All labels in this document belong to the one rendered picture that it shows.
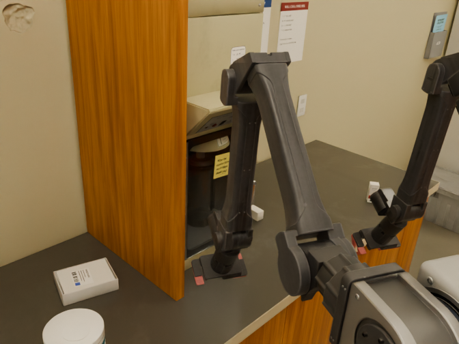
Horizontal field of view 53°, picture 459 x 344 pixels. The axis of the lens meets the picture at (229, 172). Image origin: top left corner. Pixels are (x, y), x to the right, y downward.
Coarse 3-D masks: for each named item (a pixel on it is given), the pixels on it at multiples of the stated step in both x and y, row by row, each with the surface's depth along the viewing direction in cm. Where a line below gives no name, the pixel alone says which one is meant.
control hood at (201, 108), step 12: (192, 96) 122; (204, 96) 123; (216, 96) 123; (192, 108) 117; (204, 108) 114; (216, 108) 114; (228, 108) 118; (192, 120) 118; (204, 120) 116; (192, 132) 122
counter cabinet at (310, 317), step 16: (416, 224) 221; (400, 240) 212; (416, 240) 231; (368, 256) 187; (384, 256) 202; (400, 256) 220; (304, 304) 156; (320, 304) 167; (272, 320) 142; (288, 320) 151; (304, 320) 160; (320, 320) 172; (256, 336) 138; (272, 336) 146; (288, 336) 155; (304, 336) 166; (320, 336) 178
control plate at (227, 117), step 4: (220, 116) 120; (224, 116) 122; (228, 116) 124; (212, 120) 120; (216, 120) 122; (220, 120) 124; (224, 120) 126; (228, 120) 128; (208, 124) 122; (212, 124) 124; (224, 124) 130; (200, 128) 122; (204, 128) 124; (208, 128) 126; (196, 132) 124
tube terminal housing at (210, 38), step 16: (208, 16) 118; (224, 16) 121; (240, 16) 126; (256, 16) 130; (192, 32) 115; (208, 32) 119; (224, 32) 123; (240, 32) 128; (256, 32) 133; (192, 48) 117; (208, 48) 121; (224, 48) 125; (256, 48) 135; (192, 64) 119; (208, 64) 123; (224, 64) 127; (192, 80) 121; (208, 80) 125; (224, 128) 137
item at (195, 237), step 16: (192, 144) 127; (208, 144) 132; (224, 144) 137; (192, 160) 129; (208, 160) 134; (192, 176) 132; (208, 176) 137; (224, 176) 142; (192, 192) 134; (208, 192) 139; (224, 192) 145; (192, 208) 136; (208, 208) 142; (192, 224) 139; (192, 240) 142; (208, 240) 148; (192, 256) 144
